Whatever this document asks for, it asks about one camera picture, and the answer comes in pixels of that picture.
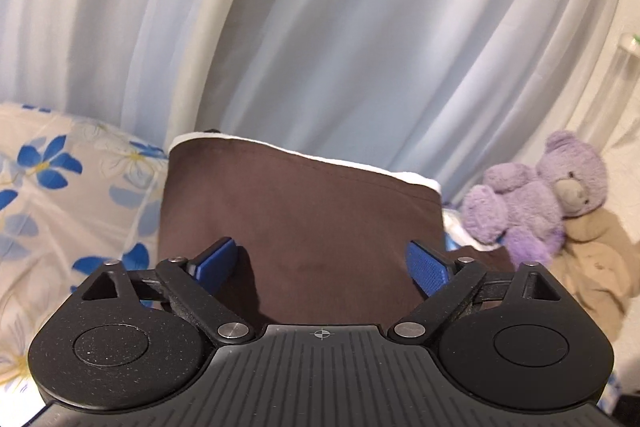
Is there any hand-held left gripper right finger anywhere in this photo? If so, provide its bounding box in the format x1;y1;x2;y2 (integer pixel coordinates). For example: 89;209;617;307
392;239;563;347

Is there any cream curtain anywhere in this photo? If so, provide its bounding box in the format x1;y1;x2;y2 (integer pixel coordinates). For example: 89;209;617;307
177;0;281;142

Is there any blue floral bedsheet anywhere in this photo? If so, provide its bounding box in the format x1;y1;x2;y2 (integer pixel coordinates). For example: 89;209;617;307
0;101;172;427

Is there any pale blue sheer curtain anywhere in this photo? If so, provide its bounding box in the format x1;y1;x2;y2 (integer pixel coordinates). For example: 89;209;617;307
0;0;632;208

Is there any beige plush toy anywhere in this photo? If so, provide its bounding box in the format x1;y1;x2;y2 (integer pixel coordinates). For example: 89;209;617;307
549;206;640;349

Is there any purple teddy bear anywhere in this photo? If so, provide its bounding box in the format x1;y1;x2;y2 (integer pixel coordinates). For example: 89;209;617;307
459;130;611;269

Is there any white pole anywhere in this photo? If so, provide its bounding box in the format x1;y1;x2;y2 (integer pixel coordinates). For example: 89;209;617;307
596;32;640;160

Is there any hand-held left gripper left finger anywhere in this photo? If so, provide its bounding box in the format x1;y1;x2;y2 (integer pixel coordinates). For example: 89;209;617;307
70;236;256;348

